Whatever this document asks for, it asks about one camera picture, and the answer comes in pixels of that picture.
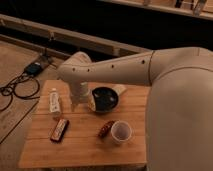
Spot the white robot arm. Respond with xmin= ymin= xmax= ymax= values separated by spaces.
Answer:
xmin=58 ymin=47 xmax=213 ymax=171

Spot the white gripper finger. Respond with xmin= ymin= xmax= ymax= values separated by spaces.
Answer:
xmin=71 ymin=102 xmax=78 ymax=112

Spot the white plastic bottle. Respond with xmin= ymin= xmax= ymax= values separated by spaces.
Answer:
xmin=49 ymin=88 xmax=61 ymax=117

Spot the wooden table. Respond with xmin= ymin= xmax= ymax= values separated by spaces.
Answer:
xmin=19 ymin=80 xmax=149 ymax=168

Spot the brown snack packet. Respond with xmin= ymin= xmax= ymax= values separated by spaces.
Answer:
xmin=98 ymin=121 xmax=114 ymax=138

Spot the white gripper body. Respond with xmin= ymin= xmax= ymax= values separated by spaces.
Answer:
xmin=69 ymin=82 xmax=90 ymax=104

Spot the dark ceramic bowl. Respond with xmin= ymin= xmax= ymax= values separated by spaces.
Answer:
xmin=88 ymin=87 xmax=119 ymax=113

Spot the black power adapter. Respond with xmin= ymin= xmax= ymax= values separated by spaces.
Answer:
xmin=24 ymin=62 xmax=43 ymax=76

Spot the black cable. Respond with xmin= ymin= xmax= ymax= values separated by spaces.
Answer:
xmin=0 ymin=72 xmax=41 ymax=113

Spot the white napkin packet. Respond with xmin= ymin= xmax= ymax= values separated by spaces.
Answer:
xmin=113 ymin=84 xmax=127 ymax=96

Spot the long wooden beam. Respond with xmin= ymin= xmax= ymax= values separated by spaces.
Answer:
xmin=0 ymin=14 xmax=148 ymax=56

